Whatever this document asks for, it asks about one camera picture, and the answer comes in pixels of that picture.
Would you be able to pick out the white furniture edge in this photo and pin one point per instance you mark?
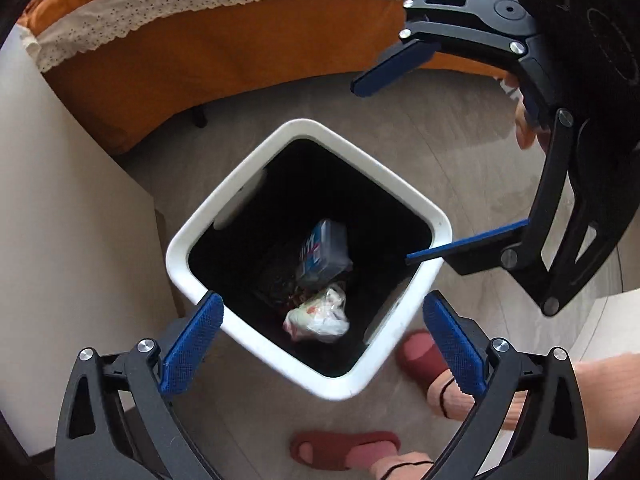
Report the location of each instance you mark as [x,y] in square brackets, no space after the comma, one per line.
[617,320]

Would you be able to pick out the blue cardboard box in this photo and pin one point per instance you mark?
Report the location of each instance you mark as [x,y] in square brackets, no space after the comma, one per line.
[322,252]

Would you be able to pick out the dark crumpled packet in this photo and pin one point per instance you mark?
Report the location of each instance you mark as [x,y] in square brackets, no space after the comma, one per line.
[277,280]

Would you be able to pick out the white square trash bin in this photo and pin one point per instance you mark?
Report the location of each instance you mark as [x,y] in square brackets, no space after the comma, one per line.
[240,195]

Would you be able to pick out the person's right foot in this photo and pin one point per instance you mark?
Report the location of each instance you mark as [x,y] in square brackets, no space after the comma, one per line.
[450,400]

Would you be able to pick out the person's left foot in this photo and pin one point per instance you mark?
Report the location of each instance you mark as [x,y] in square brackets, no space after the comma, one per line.
[400,465]

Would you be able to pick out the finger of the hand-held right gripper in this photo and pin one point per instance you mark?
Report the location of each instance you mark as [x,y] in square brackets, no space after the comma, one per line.
[480,240]
[395,67]

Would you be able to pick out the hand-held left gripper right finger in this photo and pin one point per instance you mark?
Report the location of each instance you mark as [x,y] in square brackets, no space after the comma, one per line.
[452,345]

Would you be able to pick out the person's right hand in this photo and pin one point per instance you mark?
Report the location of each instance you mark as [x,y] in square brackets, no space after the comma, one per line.
[525,127]

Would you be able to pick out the orange bed cover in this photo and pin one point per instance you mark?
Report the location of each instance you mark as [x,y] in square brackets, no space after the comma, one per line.
[240,55]

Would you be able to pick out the person's foot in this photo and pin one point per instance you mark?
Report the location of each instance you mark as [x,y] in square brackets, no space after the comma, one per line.
[450,400]
[400,465]

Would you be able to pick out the crumpled white wrapper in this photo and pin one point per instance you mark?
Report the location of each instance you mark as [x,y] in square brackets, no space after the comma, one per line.
[317,315]

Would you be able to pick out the red slipper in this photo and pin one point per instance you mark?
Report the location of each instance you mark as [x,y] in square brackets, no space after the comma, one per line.
[340,447]
[415,352]

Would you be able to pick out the white cabinet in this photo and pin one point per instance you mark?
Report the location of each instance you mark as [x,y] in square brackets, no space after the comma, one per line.
[65,235]

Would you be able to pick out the person's bare leg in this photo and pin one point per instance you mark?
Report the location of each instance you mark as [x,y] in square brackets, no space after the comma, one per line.
[605,400]

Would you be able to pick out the cream lace-trimmed sheet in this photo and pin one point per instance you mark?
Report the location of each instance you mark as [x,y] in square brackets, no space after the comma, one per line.
[165,5]

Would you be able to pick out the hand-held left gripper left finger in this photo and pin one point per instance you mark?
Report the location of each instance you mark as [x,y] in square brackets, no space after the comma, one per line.
[192,345]

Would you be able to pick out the black bed leg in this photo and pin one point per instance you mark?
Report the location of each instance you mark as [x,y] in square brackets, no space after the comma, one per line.
[200,116]

